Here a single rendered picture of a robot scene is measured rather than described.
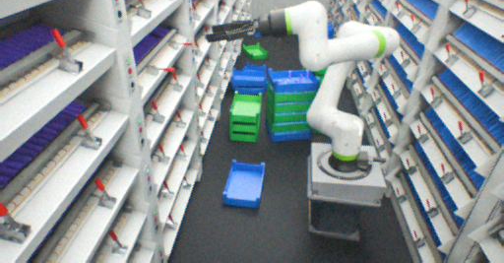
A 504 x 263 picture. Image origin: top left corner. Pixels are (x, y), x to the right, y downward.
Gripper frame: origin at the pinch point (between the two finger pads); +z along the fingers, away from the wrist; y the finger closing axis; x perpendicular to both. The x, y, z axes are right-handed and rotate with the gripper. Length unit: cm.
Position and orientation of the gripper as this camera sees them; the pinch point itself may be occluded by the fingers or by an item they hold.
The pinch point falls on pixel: (215, 32)
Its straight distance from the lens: 128.2
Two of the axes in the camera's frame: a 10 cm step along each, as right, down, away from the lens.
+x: -1.8, -8.5, -5.0
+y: 0.9, -5.2, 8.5
